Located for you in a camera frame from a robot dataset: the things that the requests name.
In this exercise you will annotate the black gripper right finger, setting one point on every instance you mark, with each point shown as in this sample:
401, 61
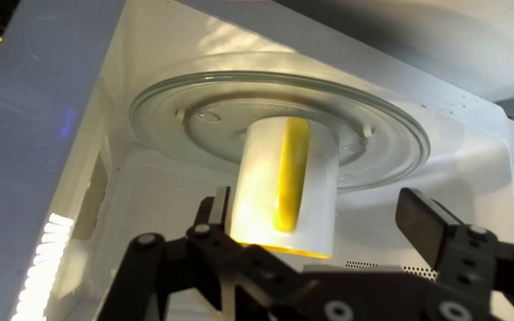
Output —
426, 224

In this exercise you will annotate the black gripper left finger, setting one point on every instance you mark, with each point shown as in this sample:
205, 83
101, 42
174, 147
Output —
215, 209

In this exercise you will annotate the white mug yellow handle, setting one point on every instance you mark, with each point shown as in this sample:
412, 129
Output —
287, 190

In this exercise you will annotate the glass microwave turntable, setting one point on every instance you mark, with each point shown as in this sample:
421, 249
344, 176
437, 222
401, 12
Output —
201, 120

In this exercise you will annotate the silver microwave oven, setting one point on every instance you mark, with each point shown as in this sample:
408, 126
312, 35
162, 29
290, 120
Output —
99, 227

